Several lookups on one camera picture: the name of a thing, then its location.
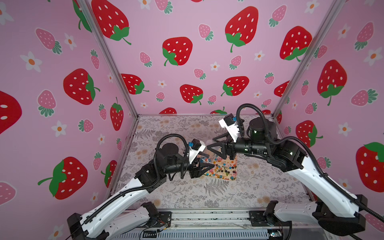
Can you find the clear candy jar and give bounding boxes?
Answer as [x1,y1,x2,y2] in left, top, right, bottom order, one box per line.
[200,149,215,164]

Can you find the floral yellow tray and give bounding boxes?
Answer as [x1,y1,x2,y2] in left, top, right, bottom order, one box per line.
[206,152,238,181]

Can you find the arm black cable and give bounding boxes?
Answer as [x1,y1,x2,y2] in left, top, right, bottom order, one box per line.
[235,103,384,240]
[62,133,190,240]

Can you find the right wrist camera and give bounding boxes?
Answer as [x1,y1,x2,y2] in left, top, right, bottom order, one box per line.
[219,114,240,143]

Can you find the aluminium front rail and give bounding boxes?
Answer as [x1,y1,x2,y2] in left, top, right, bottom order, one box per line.
[86,208,334,231]

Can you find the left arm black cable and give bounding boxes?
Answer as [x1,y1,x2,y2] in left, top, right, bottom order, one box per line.
[62,133,190,240]

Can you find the poured candies on tray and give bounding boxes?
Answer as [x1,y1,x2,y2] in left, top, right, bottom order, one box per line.
[209,157,238,181]

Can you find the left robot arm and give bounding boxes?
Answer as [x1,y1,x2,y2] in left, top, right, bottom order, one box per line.
[67,139,214,240]

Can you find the white vented strip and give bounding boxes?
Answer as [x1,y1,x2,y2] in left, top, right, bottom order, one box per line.
[115,229,270,240]

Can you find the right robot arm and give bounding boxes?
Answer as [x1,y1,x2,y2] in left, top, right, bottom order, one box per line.
[207,115,368,236]

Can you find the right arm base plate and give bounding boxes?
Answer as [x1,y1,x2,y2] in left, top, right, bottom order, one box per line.
[249,201,292,227]

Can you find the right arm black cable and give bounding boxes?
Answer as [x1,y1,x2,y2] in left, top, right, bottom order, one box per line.
[235,103,384,240]

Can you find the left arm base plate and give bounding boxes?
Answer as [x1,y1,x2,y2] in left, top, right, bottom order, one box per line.
[141,202,172,229]

